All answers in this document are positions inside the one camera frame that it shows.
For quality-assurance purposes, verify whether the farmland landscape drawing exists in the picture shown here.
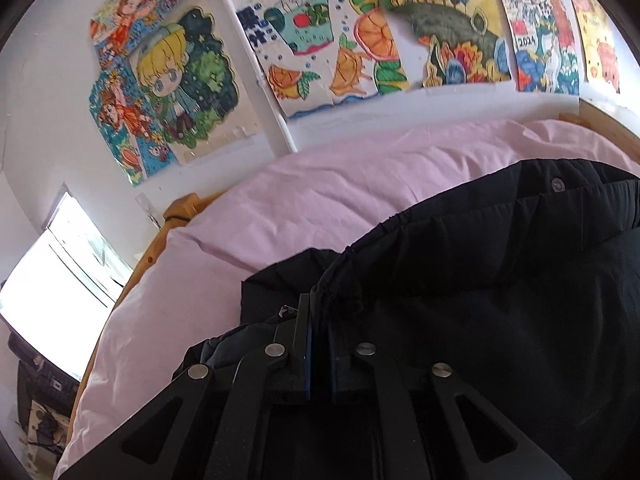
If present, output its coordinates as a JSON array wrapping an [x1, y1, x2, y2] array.
[[362, 0, 513, 88]]

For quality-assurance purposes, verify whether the city tower drawing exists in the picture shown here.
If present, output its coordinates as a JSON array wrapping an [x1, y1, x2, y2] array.
[[482, 0, 583, 96]]

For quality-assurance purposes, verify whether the swimming orange-haired figure drawing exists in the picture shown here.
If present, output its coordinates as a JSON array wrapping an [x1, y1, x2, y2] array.
[[89, 67, 181, 188]]

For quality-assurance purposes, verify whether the small white wall fixture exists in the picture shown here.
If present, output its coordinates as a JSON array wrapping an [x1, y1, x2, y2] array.
[[135, 191, 158, 231]]

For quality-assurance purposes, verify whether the pink bears and chicks drawing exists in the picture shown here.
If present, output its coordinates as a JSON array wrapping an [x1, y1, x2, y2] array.
[[560, 0, 623, 93]]

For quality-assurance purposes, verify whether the window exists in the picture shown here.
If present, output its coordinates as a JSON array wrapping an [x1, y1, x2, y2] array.
[[0, 190, 133, 381]]

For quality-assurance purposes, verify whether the black padded jacket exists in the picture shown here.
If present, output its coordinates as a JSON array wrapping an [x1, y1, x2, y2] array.
[[172, 157, 640, 480]]

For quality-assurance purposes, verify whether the orange-haired girl drawing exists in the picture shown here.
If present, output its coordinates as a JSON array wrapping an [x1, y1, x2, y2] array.
[[90, 0, 181, 61]]

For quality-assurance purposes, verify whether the orange fruit drink drawing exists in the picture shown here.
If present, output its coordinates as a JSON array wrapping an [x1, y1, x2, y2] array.
[[220, 0, 411, 118]]

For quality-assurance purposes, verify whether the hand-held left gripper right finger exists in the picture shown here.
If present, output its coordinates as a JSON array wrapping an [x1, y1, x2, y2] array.
[[320, 300, 573, 480]]

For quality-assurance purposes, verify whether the white wall pipe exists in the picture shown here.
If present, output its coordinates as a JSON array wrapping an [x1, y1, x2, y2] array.
[[215, 0, 301, 153]]

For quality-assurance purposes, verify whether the pink blanket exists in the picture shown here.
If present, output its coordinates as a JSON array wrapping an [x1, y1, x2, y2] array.
[[52, 119, 640, 480]]

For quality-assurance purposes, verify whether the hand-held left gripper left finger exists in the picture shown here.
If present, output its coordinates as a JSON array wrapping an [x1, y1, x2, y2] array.
[[55, 292, 317, 480]]

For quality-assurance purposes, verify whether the blond figure drawing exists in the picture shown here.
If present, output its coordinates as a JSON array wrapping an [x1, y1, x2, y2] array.
[[127, 0, 261, 161]]

